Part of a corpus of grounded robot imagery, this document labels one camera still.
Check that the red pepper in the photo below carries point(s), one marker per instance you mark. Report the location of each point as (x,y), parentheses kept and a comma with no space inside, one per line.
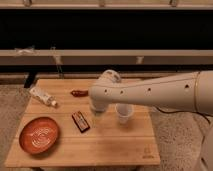
(79,93)

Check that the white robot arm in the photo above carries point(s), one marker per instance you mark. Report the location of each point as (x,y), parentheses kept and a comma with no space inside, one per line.
(191,92)

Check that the clear plastic cup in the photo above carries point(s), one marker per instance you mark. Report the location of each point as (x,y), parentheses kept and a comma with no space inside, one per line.
(124,112)

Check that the dark red chocolate bar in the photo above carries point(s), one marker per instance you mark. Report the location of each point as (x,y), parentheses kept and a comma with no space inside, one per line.
(80,121)

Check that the white squeeze tube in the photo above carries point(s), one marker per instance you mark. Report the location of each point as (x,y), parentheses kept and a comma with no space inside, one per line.
(43,96)

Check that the wooden table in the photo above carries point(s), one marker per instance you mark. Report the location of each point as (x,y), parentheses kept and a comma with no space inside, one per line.
(84,139)

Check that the orange bowl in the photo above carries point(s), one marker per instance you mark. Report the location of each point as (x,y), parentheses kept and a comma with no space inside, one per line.
(39,135)

